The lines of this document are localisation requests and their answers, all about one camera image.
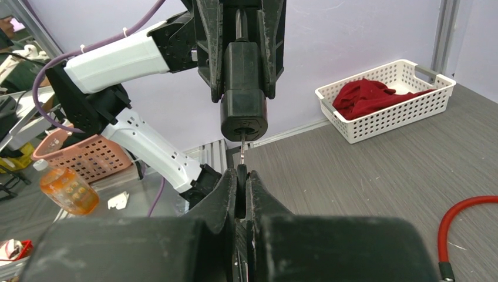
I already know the orange drink bottle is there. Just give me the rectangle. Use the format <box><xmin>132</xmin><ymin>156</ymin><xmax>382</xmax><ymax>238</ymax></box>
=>
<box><xmin>33</xmin><ymin>159</ymin><xmax>99</xmax><ymax>216</ymax></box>

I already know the white plastic basket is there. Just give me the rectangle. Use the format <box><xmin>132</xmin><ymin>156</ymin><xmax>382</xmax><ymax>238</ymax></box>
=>
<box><xmin>315</xmin><ymin>59</ymin><xmax>456</xmax><ymax>144</ymax></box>

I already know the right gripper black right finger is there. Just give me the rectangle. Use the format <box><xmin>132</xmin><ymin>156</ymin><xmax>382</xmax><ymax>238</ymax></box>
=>
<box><xmin>246</xmin><ymin>171</ymin><xmax>439</xmax><ymax>281</ymax></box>

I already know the black-headed key bunch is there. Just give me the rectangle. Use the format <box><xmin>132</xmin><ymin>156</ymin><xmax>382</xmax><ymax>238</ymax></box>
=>
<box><xmin>235</xmin><ymin>129</ymin><xmax>248</xmax><ymax>219</ymax></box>

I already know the red cable lock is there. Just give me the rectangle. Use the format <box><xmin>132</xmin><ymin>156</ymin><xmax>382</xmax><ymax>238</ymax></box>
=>
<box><xmin>437</xmin><ymin>196</ymin><xmax>497</xmax><ymax>281</ymax></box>

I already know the red cloth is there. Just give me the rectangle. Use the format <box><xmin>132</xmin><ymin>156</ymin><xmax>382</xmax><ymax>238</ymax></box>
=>
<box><xmin>332</xmin><ymin>79</ymin><xmax>433</xmax><ymax>120</ymax></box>

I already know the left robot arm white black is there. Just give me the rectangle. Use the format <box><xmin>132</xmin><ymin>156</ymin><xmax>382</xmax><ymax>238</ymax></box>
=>
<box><xmin>45</xmin><ymin>1</ymin><xmax>286</xmax><ymax>205</ymax></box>

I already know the black Kaijing padlock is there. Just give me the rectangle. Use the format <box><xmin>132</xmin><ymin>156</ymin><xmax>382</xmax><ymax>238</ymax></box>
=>
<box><xmin>221</xmin><ymin>8</ymin><xmax>268</xmax><ymax>142</ymax></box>

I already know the aluminium frame post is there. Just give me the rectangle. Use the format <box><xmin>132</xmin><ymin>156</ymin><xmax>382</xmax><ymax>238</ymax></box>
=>
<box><xmin>430</xmin><ymin>0</ymin><xmax>460</xmax><ymax>73</ymax></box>

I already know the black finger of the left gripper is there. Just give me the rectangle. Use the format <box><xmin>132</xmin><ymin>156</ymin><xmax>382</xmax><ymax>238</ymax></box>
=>
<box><xmin>193</xmin><ymin>0</ymin><xmax>223</xmax><ymax>103</ymax></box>
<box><xmin>258</xmin><ymin>0</ymin><xmax>287</xmax><ymax>99</ymax></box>

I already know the pink laundry basket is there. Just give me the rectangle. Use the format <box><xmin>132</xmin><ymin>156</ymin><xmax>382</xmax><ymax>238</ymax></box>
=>
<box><xmin>31</xmin><ymin>129</ymin><xmax>132</xmax><ymax>183</ymax></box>

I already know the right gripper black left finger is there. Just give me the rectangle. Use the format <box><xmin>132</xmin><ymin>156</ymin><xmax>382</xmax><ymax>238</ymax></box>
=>
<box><xmin>20</xmin><ymin>169</ymin><xmax>237</xmax><ymax>281</ymax></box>

